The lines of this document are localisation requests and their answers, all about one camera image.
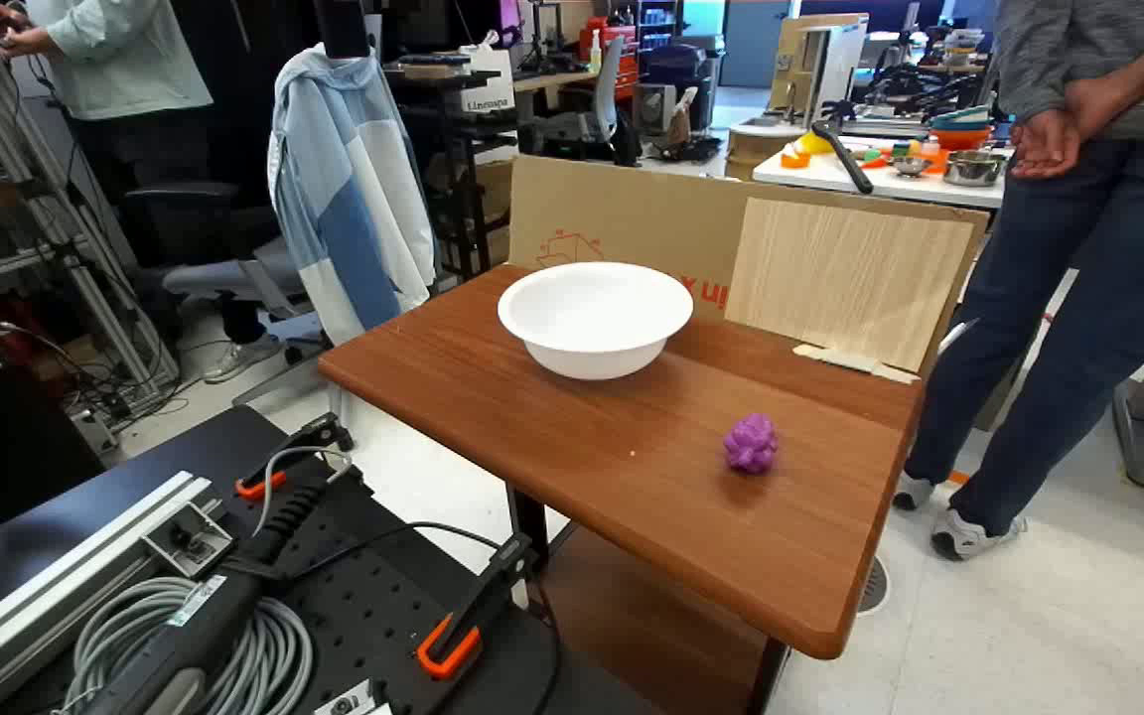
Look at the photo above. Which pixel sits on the silver aluminium rail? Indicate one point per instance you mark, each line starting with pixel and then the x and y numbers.
pixel 59 583

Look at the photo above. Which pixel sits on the white plastic bowl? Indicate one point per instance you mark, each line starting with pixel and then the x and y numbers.
pixel 592 321

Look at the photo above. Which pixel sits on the person in blue jeans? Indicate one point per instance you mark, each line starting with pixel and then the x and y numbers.
pixel 1131 278

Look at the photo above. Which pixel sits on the purple toy grape bunch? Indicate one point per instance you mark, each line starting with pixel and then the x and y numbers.
pixel 751 446

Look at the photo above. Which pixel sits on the yellow toy object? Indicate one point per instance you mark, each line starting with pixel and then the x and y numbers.
pixel 809 146

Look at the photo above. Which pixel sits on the person in pale green shirt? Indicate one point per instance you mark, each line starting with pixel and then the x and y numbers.
pixel 122 52

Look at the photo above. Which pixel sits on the small metal bowl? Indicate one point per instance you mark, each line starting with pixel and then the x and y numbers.
pixel 976 170

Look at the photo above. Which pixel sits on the aluminium profile frame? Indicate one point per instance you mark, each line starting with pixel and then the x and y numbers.
pixel 58 224

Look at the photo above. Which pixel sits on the orange bowl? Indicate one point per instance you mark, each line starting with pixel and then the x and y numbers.
pixel 962 134

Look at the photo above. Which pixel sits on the upright cardboard box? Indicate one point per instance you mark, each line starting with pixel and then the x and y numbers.
pixel 815 66

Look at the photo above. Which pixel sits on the light plywood board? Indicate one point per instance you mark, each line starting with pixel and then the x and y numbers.
pixel 851 272

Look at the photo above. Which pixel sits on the white grey sneaker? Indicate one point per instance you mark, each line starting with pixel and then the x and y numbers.
pixel 912 489
pixel 970 534

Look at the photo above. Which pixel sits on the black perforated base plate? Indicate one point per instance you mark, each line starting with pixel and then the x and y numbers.
pixel 375 597

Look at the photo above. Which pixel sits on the black table leg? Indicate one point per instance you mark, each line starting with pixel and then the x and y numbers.
pixel 531 529

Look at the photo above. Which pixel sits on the grey office chair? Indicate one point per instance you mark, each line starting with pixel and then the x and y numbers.
pixel 221 278

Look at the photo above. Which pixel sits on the bystander bare hand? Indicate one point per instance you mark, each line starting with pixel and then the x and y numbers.
pixel 1050 134

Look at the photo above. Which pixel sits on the brown cardboard box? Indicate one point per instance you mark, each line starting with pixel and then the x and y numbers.
pixel 623 213

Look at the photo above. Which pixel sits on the white background table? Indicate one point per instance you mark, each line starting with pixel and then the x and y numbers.
pixel 864 176

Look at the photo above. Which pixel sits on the blue white jacket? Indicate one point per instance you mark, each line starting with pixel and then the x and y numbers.
pixel 347 200

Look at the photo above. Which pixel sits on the black orange bar clamp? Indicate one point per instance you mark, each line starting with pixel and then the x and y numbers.
pixel 459 637
pixel 283 465

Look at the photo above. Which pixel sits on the black remote shaped object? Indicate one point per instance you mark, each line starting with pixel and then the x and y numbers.
pixel 845 160

